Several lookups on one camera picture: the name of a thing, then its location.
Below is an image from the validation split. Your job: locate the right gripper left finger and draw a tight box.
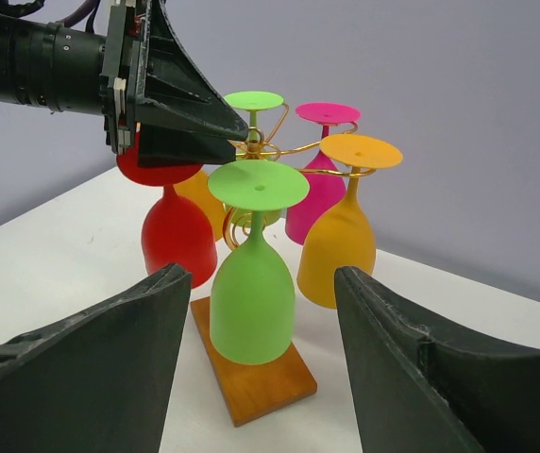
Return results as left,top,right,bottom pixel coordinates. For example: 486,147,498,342
0,264,191,452

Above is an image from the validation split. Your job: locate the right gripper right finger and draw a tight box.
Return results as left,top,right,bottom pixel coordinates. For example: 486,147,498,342
334,267,540,452

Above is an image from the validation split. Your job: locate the wooden rack base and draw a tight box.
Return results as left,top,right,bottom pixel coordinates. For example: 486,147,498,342
190,297,317,428

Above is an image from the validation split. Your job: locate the pink wine glass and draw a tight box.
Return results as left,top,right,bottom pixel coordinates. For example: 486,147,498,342
285,102,361,244

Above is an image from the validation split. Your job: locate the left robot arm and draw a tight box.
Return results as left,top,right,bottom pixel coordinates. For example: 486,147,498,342
0,1,248,168

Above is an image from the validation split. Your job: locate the red wine glass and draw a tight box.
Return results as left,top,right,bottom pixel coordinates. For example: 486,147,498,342
116,147,217,289

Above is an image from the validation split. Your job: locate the orange wine glass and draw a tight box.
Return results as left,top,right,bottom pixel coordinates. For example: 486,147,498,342
176,169,226,242
296,134,403,309

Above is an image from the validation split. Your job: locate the green wine glass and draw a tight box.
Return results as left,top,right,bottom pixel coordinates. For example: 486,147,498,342
222,91,285,227
209,159,309,365

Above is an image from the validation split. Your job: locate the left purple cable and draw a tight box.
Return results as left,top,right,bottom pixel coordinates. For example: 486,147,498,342
59,0,99,27

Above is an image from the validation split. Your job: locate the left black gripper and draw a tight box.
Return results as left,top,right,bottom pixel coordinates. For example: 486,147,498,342
99,1,248,168

